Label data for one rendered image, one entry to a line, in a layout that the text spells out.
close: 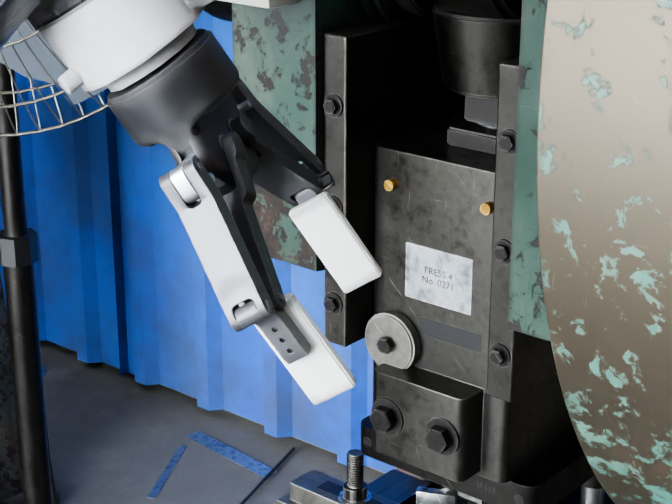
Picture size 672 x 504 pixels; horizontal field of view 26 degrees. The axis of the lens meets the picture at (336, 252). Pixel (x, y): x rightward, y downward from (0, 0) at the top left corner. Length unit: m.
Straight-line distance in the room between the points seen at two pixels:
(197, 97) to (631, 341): 0.28
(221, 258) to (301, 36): 0.44
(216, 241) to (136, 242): 2.56
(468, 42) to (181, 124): 0.43
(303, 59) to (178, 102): 0.41
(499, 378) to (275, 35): 0.34
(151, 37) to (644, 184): 0.28
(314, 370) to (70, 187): 2.68
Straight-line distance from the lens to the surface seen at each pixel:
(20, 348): 2.09
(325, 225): 0.97
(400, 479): 1.67
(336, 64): 1.22
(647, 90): 0.73
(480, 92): 1.23
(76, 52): 0.84
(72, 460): 3.25
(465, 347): 1.26
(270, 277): 0.83
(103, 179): 3.46
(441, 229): 1.24
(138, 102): 0.84
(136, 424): 3.38
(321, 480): 1.57
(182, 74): 0.84
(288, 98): 1.25
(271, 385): 3.20
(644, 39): 0.73
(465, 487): 1.33
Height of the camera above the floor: 1.52
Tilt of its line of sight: 20 degrees down
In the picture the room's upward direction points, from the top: straight up
